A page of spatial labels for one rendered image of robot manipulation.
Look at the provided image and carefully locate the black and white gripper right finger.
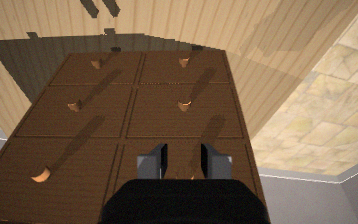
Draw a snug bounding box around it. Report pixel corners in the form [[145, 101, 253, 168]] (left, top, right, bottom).
[[201, 143, 232, 179]]

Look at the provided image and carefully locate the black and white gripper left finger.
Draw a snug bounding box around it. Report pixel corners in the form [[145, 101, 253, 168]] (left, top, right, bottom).
[[137, 143, 168, 179]]

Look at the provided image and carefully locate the small brown wooden chest of drawers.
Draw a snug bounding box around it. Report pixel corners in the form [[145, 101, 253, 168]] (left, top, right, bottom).
[[0, 50, 267, 208]]

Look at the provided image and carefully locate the brown wooden drawer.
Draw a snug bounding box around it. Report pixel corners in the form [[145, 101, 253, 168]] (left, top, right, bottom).
[[0, 141, 119, 224], [127, 87, 243, 139], [16, 87, 133, 139], [140, 52, 229, 85], [115, 143, 256, 195], [50, 53, 142, 86]]

